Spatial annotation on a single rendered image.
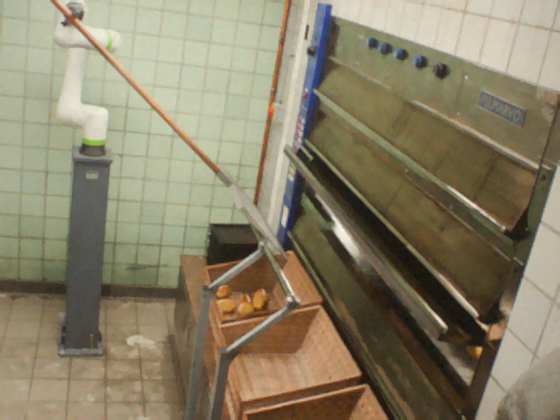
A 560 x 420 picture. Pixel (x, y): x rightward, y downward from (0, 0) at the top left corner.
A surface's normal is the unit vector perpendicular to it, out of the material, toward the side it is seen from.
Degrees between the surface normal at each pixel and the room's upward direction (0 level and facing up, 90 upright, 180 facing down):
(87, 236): 90
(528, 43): 90
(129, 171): 90
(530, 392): 83
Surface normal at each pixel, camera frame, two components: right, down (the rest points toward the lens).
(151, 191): 0.24, 0.37
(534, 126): -0.96, -0.07
